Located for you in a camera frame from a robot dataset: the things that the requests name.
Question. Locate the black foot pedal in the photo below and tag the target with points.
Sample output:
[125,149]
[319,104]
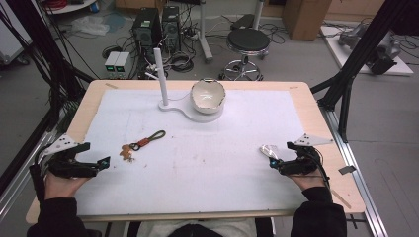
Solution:
[242,21]

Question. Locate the clear plastic bag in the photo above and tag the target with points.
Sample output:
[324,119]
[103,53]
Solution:
[89,25]

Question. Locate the white ceramic bowl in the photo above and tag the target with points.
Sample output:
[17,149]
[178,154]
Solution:
[207,96]

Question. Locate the black metal frame strut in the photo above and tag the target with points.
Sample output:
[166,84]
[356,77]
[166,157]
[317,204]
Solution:
[42,46]
[359,52]

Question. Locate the small grey card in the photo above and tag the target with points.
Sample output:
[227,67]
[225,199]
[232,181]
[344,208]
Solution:
[347,170]

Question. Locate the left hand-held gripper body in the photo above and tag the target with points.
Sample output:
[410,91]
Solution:
[70,168]

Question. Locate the aluminium rail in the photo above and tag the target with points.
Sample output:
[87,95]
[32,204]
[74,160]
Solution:
[19,174]
[359,184]

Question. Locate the slim black computer tower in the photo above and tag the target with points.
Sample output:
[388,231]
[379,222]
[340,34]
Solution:
[170,26]

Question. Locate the black round stool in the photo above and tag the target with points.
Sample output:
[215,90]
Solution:
[247,40]

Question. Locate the person's left hand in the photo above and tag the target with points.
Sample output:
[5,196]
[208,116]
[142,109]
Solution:
[61,187]

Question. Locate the brown cardboard box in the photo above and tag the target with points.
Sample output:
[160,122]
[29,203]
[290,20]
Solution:
[304,18]

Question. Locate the large black computer tower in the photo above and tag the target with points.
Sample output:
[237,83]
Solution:
[145,31]

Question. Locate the white desk leg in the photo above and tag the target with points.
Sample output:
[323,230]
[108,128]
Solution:
[258,13]
[205,36]

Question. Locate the grey machine parts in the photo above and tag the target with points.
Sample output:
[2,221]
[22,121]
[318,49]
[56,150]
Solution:
[382,52]

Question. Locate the shiny silver metal piece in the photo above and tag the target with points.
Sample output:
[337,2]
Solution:
[268,150]

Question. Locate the person's torso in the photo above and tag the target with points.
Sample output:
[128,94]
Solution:
[197,228]

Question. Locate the white bench power supply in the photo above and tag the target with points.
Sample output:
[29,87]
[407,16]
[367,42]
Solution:
[111,64]
[123,64]

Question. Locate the person's right hand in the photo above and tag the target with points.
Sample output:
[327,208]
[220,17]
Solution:
[308,181]

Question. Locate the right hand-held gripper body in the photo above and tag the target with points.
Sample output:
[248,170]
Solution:
[303,164]

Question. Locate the white stand with post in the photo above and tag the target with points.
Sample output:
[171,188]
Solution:
[162,79]

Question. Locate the white floor board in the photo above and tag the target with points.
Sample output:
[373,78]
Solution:
[332,49]

